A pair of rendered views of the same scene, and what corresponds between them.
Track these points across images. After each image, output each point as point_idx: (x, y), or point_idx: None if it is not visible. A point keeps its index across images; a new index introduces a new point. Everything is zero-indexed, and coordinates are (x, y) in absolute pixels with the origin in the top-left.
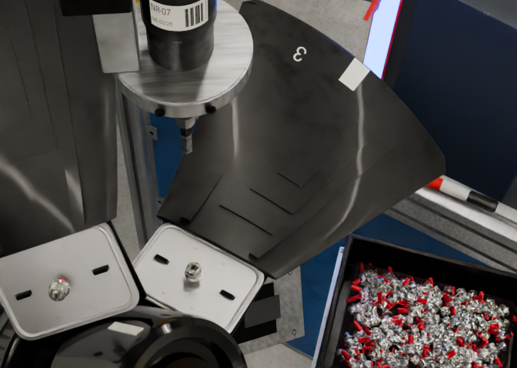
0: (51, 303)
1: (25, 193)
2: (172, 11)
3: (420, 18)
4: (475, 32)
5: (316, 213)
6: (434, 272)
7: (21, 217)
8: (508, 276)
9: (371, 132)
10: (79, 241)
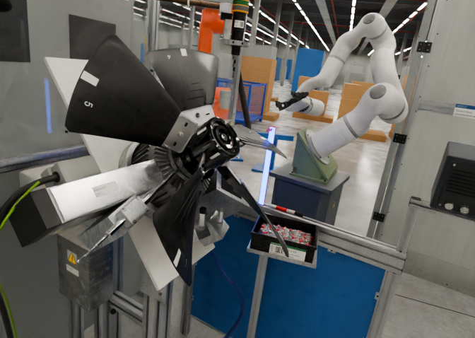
0: (194, 121)
1: (194, 96)
2: (238, 21)
3: (278, 189)
4: (293, 189)
5: (255, 143)
6: (285, 227)
7: (191, 101)
8: (307, 223)
9: (268, 143)
10: (203, 108)
